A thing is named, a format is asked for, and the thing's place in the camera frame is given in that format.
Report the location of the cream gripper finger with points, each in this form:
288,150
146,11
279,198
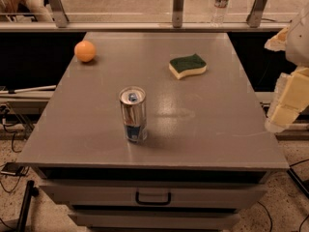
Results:
278,42
290,98

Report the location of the white rod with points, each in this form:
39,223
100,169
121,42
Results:
25,90

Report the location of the orange fruit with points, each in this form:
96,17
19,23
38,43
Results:
85,51

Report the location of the green yellow sponge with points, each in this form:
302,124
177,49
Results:
187,66

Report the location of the silver blue redbull can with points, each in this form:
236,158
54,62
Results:
133,107

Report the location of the black drawer handle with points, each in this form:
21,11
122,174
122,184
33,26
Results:
147,199

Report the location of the small black device on floor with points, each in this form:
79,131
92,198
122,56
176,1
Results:
12,169

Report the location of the person in background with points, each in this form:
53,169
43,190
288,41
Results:
36,7

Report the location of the clear plastic water bottle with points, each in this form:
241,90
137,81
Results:
220,8

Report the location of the grey drawer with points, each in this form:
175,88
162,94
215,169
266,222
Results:
154,220
184,195

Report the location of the grey upper drawer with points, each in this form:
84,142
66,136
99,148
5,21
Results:
184,195

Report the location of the metal railing frame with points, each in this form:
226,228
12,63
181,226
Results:
152,15

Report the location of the grey lower drawer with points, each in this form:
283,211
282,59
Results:
154,220

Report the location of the black stand leg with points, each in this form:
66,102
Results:
30,192

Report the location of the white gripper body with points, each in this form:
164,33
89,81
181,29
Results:
299,43

